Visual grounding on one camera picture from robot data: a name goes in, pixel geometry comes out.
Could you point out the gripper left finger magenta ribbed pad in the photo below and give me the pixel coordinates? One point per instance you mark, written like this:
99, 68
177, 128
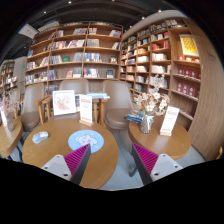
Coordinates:
70, 167

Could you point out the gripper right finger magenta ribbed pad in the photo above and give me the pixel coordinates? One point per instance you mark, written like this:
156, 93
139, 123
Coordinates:
152, 166

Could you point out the grey computer mouse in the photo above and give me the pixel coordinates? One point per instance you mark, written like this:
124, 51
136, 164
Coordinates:
40, 136

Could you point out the round blue mouse pad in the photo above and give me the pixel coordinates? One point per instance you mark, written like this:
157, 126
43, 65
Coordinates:
83, 137

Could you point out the round wooden centre table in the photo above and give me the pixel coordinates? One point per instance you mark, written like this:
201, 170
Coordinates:
101, 165

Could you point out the round wooden table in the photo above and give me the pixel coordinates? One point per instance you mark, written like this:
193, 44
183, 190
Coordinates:
101, 165
176, 145
9, 140

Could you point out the round wooden right table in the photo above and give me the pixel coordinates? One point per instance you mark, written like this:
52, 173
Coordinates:
176, 145

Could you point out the stack of books on chair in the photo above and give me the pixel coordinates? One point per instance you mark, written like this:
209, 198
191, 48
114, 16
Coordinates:
136, 118

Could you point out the white sign stand right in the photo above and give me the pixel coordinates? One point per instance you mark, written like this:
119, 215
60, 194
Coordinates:
169, 121

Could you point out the white sign stand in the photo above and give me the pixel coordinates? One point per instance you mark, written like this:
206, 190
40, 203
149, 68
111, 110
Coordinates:
86, 110
169, 121

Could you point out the glass vase with white flowers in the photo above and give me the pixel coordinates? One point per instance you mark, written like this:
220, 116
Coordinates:
153, 103

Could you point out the brown chair left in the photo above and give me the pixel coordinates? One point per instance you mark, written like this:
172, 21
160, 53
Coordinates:
30, 113

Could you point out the brown chair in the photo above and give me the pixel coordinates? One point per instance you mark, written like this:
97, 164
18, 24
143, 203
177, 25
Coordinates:
79, 86
30, 113
119, 104

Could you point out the white sign stand centre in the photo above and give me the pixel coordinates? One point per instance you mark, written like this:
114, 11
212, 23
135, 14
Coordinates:
86, 110

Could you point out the framed floral picture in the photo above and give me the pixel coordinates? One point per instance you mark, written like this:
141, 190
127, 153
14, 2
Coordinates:
64, 102

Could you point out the round wooden left table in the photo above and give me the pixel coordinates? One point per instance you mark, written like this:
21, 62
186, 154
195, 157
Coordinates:
9, 140

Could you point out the brown chair right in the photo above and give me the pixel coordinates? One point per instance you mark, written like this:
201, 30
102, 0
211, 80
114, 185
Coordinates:
119, 104

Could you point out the stack of books on side table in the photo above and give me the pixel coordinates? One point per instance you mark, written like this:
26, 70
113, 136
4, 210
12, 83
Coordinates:
98, 95

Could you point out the brown chair middle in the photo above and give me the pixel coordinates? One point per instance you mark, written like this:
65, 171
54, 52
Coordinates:
79, 86

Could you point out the glass vase with dried flowers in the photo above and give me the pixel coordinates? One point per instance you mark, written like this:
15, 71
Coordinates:
8, 107

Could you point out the distant bookshelf left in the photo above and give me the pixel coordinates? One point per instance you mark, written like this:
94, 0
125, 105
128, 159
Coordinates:
8, 81

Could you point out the large wooden bookshelf centre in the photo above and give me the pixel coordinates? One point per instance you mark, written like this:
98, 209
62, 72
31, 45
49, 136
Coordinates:
86, 49

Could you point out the wooden bookshelf right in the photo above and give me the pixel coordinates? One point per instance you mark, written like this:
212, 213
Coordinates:
156, 49

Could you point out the yellow framed poster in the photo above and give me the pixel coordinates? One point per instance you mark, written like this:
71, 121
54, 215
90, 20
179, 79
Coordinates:
188, 45

